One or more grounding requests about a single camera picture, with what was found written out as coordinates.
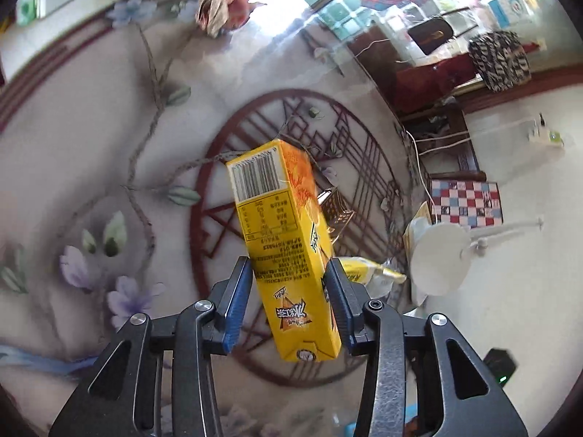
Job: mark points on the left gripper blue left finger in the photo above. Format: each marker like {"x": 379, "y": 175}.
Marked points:
{"x": 209, "y": 327}

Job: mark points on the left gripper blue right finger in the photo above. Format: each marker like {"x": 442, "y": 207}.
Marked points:
{"x": 370, "y": 328}

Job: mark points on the yellow drink carton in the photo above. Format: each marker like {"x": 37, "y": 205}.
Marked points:
{"x": 287, "y": 240}

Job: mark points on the crumpled red paper trash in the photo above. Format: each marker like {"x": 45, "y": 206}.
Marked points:
{"x": 214, "y": 17}

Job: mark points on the open yellow medicine box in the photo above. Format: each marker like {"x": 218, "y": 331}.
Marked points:
{"x": 378, "y": 279}

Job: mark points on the white paper cup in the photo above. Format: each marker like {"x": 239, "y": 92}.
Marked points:
{"x": 438, "y": 256}

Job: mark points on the checkered red blue cushion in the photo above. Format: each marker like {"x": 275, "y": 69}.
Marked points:
{"x": 469, "y": 204}

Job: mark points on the white power strip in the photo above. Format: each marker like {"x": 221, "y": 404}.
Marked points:
{"x": 541, "y": 133}

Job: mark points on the black white patterned bag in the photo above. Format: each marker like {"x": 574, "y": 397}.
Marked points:
{"x": 500, "y": 60}

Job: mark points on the dark brown handbag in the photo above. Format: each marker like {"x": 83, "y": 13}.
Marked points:
{"x": 431, "y": 34}

